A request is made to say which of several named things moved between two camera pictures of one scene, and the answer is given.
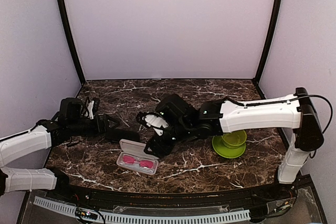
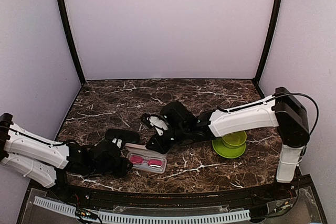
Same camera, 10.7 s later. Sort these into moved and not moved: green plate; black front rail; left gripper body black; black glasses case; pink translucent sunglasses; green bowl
Moved: left gripper body black; pink translucent sunglasses
Not moved: black glasses case; green bowl; black front rail; green plate
